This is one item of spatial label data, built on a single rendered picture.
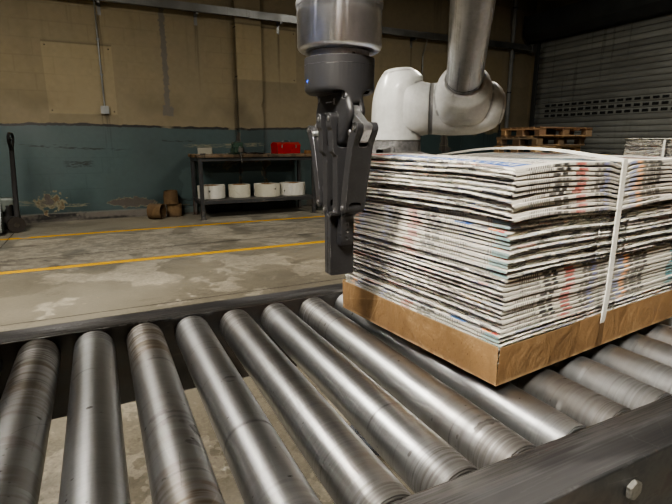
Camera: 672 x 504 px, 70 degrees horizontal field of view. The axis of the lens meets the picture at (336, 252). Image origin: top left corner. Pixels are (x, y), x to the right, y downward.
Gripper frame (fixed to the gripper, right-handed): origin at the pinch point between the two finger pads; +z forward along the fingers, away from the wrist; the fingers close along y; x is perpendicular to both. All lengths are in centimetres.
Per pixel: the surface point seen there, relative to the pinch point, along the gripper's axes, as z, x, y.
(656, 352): 14.2, -36.2, -16.5
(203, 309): 13.5, 11.9, 22.5
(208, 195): 63, -114, 647
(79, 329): 13.4, 28.7, 21.8
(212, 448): 94, -2, 104
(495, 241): -1.9, -10.2, -14.0
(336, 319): 13.6, -4.6, 10.0
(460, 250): -0.2, -9.6, -9.8
